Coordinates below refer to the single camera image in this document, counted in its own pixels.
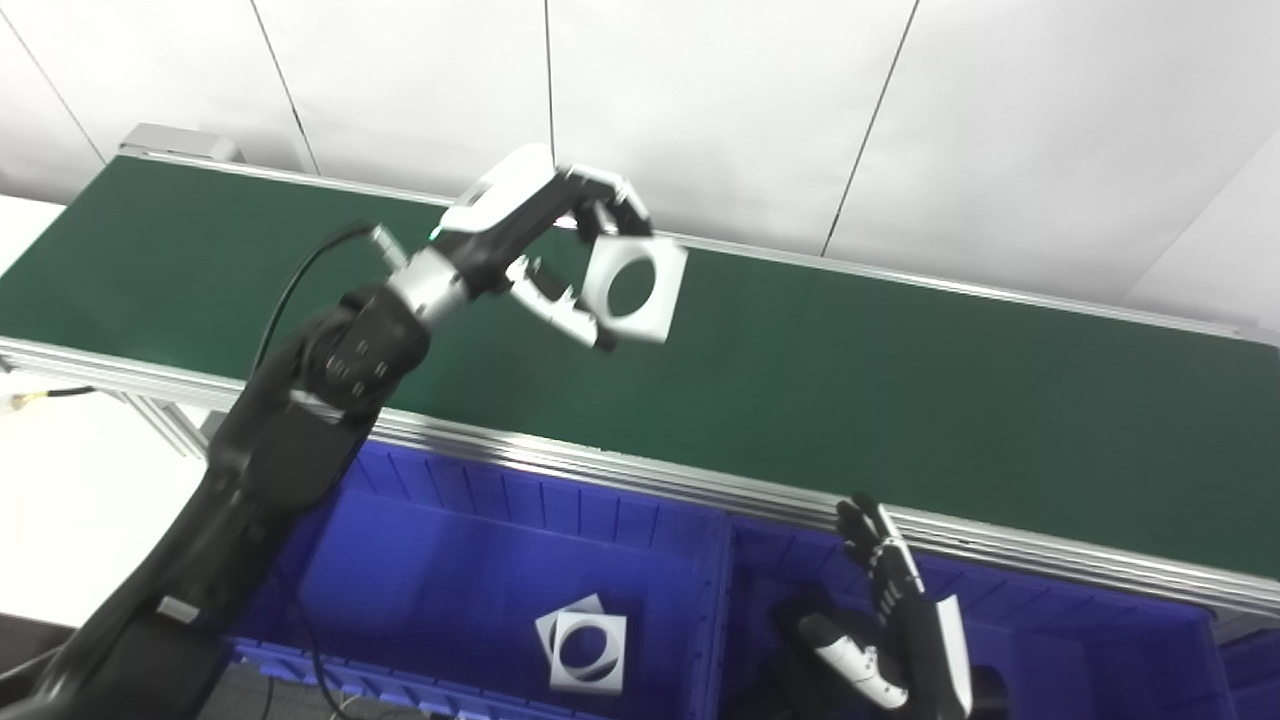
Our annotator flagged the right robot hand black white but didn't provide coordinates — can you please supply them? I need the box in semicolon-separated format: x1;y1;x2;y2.
798;493;973;720

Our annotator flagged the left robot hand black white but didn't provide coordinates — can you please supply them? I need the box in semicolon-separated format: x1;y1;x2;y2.
432;143;656;351

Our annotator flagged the white square part with hole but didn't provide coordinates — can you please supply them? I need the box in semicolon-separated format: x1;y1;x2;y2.
550;612;629;696
580;234;690;347
535;593;607;653

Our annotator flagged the black cylinder part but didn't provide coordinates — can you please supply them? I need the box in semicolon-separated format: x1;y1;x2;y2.
770;590;871;720

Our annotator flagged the blue plastic bin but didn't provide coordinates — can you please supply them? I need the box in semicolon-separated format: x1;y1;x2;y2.
720;515;1237;720
225;440;736;720
1215;625;1280;720

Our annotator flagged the green conveyor belt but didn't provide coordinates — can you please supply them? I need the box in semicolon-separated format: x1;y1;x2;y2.
0;150;1280;616
0;155;1280;581

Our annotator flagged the aluminium conveyor leg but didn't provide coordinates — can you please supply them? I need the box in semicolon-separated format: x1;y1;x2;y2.
118;390;219;459

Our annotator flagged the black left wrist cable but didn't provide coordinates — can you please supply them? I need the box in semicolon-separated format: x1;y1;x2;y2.
250;222;409;381

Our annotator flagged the black cable with yellow plug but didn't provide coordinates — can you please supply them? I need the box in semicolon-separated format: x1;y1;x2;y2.
0;384;98;414

